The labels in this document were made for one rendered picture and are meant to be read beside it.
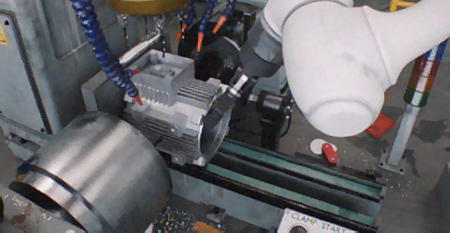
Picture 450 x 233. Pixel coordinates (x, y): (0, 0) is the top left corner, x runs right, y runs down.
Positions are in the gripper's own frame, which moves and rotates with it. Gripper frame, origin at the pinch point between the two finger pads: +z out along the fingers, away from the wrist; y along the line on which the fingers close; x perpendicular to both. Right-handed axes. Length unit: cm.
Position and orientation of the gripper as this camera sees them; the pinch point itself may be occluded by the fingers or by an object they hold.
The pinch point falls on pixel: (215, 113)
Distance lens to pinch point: 79.3
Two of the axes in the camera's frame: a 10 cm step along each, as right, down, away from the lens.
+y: -4.3, 5.4, -7.2
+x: 7.8, 6.2, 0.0
